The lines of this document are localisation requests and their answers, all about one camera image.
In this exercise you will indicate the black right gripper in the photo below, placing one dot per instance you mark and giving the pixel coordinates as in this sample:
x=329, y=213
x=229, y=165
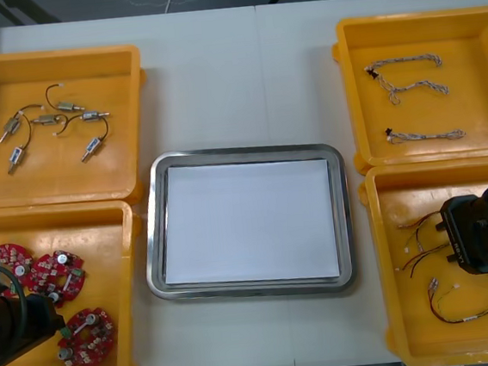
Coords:
x=465, y=231

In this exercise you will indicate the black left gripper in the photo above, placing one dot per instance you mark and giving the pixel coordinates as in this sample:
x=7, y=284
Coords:
x=45, y=319

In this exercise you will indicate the round red circuit board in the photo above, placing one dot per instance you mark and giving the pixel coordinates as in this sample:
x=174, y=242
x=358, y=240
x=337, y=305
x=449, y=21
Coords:
x=44, y=267
x=96, y=335
x=6, y=253

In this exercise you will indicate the steel tray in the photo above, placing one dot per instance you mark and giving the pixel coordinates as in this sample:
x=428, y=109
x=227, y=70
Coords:
x=154, y=243

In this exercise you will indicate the white paper sheet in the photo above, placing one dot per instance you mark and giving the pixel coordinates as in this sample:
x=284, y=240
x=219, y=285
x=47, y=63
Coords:
x=247, y=221

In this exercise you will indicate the group of metal solenoids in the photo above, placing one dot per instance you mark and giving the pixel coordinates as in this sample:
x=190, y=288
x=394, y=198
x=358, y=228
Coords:
x=68, y=106

